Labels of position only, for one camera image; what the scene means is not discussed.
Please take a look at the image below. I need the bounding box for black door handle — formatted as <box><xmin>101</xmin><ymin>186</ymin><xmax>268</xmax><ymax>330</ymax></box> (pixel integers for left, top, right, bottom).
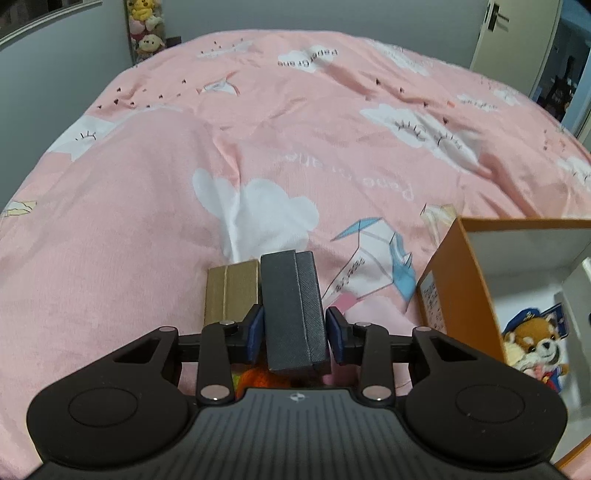
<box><xmin>485</xmin><ymin>2</ymin><xmax>509</xmax><ymax>33</ymax></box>

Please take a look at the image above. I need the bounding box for dark grey textured box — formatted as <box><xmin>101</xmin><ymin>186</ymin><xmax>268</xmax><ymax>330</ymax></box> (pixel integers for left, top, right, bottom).
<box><xmin>260</xmin><ymin>249</ymin><xmax>332</xmax><ymax>376</ymax></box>

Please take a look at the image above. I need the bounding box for orange crochet ball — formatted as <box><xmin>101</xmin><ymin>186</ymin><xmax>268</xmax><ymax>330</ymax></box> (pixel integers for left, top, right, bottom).
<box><xmin>231</xmin><ymin>364</ymin><xmax>298</xmax><ymax>394</ymax></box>

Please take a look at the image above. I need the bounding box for column of plush toys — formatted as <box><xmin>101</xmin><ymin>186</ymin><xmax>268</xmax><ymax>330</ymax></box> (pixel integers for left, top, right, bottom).
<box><xmin>126</xmin><ymin>0</ymin><xmax>167</xmax><ymax>61</ymax></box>

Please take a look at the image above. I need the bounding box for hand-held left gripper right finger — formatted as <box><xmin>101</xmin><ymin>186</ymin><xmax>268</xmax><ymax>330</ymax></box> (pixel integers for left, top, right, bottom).
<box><xmin>325</xmin><ymin>306</ymin><xmax>468</xmax><ymax>408</ymax></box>

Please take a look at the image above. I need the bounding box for gold gift box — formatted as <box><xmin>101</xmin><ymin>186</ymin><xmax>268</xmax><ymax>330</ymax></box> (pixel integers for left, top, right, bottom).
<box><xmin>202</xmin><ymin>259</ymin><xmax>264</xmax><ymax>326</ymax></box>

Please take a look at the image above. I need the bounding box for grey window frame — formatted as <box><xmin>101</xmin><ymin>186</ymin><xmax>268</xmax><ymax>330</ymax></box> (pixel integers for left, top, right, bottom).
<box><xmin>0</xmin><ymin>0</ymin><xmax>103</xmax><ymax>47</ymax></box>

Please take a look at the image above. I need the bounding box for pink printed blanket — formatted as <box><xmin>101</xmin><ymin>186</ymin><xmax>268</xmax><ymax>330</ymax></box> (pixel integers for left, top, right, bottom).
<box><xmin>0</xmin><ymin>30</ymin><xmax>591</xmax><ymax>480</ymax></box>

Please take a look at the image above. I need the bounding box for white rectangular object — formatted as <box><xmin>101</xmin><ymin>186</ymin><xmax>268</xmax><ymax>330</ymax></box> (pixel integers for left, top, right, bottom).
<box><xmin>554</xmin><ymin>257</ymin><xmax>591</xmax><ymax>398</ymax></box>

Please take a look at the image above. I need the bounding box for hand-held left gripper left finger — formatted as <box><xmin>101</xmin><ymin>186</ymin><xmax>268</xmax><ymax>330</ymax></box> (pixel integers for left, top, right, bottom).
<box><xmin>111</xmin><ymin>305</ymin><xmax>266</xmax><ymax>408</ymax></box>

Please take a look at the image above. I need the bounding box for cream door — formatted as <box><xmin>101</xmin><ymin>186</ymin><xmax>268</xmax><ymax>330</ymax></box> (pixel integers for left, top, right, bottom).
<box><xmin>470</xmin><ymin>0</ymin><xmax>562</xmax><ymax>93</ymax></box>

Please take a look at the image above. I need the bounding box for orange cardboard box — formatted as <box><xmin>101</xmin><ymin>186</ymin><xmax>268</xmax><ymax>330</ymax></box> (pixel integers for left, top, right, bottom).
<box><xmin>416</xmin><ymin>216</ymin><xmax>591</xmax><ymax>467</ymax></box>

